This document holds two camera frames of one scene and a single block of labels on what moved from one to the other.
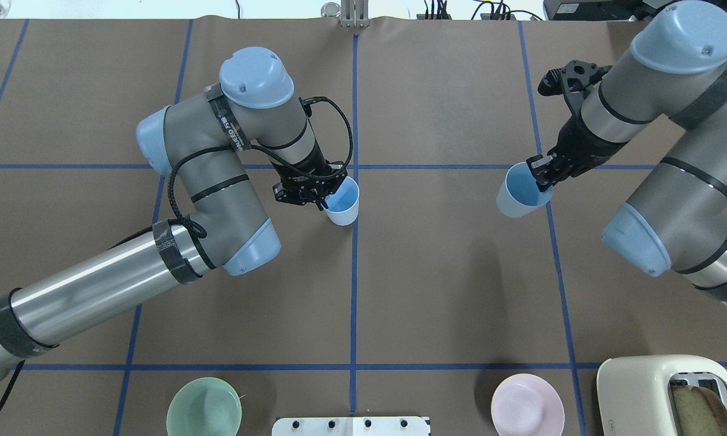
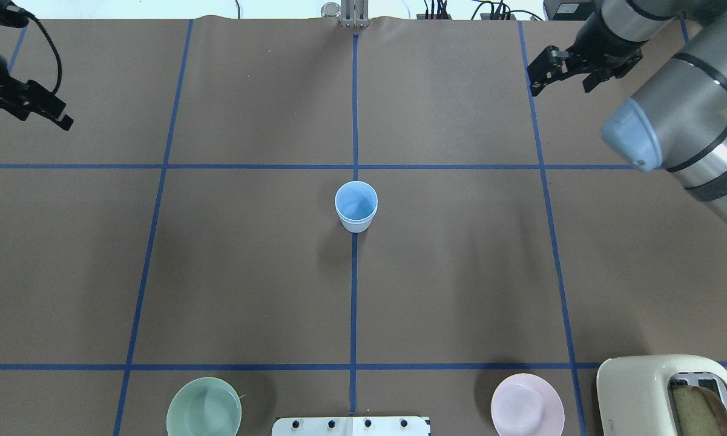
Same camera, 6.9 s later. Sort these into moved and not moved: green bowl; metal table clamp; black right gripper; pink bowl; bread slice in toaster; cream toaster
Moved: black right gripper
Not moved: green bowl; bread slice in toaster; cream toaster; pink bowl; metal table clamp
